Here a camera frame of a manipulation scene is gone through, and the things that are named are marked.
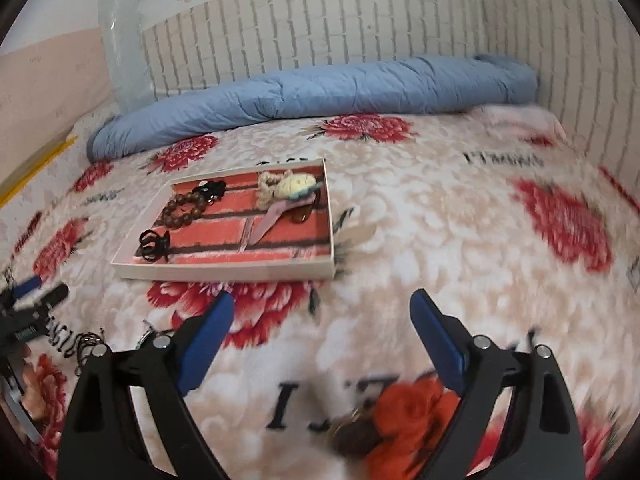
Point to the brick-pattern shallow tray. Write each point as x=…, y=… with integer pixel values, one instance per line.
x=225, y=250

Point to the brown teardrop hair clip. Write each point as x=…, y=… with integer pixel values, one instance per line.
x=301, y=216

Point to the yellow tape strip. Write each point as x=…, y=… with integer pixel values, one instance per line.
x=40, y=165

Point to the yellow plush hair clip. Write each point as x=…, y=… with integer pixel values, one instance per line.
x=295, y=186

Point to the dark brown hair accessory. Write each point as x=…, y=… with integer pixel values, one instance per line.
x=352, y=437

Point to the translucent plastic panel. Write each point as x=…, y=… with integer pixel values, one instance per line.
x=122, y=50

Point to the light wooden board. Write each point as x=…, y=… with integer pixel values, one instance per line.
x=45, y=95

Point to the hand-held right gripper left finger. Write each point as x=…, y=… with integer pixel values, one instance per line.
x=202, y=350

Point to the orange scrunchie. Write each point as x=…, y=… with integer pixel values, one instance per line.
x=415, y=410

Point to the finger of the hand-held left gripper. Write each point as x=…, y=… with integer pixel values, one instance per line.
x=27, y=286
x=52, y=296

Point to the black claw clip colourful trim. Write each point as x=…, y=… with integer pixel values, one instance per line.
x=212, y=191

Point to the pink hair clip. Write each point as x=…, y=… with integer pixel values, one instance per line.
x=272, y=220

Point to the beige scrunchie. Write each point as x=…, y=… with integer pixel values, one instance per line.
x=267, y=190

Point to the rolled blue quilt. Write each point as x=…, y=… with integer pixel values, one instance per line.
x=325, y=95

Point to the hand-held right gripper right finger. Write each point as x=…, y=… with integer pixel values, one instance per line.
x=440, y=345

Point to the red floral blanket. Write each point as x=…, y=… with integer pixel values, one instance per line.
x=425, y=240

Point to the black hair claw clip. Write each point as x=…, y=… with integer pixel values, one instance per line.
x=152, y=245

